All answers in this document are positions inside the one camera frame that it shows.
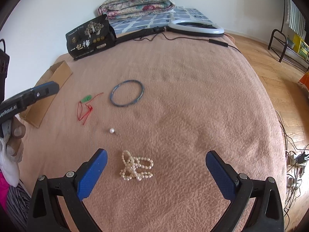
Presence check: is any left gloved hand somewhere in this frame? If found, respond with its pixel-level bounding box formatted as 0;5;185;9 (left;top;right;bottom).
1;117;26;187

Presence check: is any open cardboard box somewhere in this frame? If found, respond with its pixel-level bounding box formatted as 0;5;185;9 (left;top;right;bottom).
19;60;73;128

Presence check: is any black snack bag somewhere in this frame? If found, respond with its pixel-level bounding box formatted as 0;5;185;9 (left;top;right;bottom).
65;14;116;60

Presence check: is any single white pearl bead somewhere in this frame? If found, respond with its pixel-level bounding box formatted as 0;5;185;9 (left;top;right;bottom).
109;128;118;135

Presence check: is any orange gift box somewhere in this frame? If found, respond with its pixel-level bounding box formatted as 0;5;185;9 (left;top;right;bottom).
299;72;309;90

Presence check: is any blue checkered bed sheet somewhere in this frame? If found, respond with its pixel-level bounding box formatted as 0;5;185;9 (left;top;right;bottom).
109;6;212;35

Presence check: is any folded floral quilt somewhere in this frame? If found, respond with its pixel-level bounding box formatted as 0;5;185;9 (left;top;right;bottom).
97;0;175;20

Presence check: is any black metal rack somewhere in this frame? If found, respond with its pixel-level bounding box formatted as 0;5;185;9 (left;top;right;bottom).
268;0;308;72

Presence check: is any green jade pendant red cord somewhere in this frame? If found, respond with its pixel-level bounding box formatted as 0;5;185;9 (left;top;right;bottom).
76;92;104;126

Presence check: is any power strip with cables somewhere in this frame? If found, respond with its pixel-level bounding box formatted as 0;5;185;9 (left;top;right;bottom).
275;110;308;231

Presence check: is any blue bangle bracelet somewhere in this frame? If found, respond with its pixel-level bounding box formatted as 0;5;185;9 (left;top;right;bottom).
109;79;145;107

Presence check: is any white pearl necklace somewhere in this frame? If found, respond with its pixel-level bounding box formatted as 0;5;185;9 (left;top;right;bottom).
119;150;155;182

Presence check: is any white ring light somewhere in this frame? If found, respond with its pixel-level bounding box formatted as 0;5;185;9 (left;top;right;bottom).
115;19;225;44

